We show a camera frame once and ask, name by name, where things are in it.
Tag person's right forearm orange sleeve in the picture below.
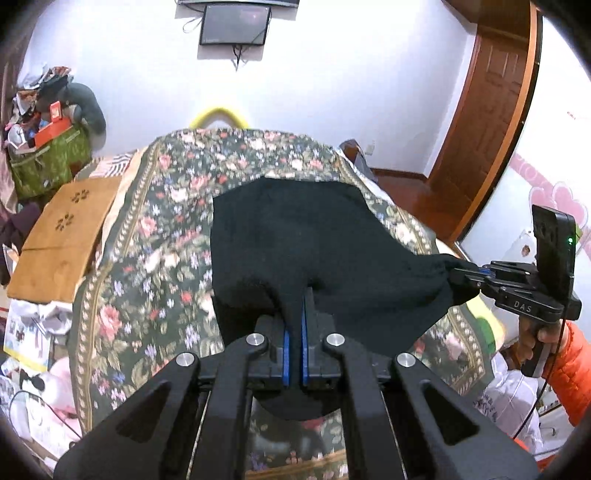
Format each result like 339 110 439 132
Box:
549 320 591 428

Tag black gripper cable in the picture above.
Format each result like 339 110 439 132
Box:
510 314 568 440

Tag person's right hand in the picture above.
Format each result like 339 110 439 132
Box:
518 316 564 365

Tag dark wall shelf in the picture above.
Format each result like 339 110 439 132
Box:
178 0 301 8

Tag grey plush toy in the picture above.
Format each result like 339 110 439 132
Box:
39 83 107 137

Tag pink curtain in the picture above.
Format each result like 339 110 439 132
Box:
0 41 28 213

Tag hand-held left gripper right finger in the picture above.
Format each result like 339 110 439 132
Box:
300 285 541 480

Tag dark red clothing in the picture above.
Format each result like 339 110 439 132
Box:
0 203 42 287

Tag brown board with paw cutouts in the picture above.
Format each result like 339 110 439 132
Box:
7 175 123 304

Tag white plastic bag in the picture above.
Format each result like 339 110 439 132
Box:
473 355 543 455

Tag striped cloth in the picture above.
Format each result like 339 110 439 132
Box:
76 152 144 182

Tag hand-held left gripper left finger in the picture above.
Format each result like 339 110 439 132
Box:
53 314 293 480

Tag pile of assorted bags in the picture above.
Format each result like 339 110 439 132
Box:
4 67 75 153

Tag floral blanket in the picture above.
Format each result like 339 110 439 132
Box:
69 128 490 480

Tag printed paper sheets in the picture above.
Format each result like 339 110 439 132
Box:
2 300 72 370

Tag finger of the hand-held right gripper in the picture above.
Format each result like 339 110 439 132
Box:
449 272 500 299
455 261 496 275

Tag yellow curved cushion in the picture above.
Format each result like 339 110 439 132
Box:
190 107 247 130

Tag black wall monitor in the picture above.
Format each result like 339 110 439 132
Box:
199 4 272 46

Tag green fabric storage bag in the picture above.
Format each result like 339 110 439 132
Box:
9 127 93 200

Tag black knit sweater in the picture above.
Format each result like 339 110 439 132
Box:
210 178 467 421

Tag orange box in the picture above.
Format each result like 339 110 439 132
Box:
34 102 72 148

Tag brown wooden door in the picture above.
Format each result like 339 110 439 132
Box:
427 18 543 243

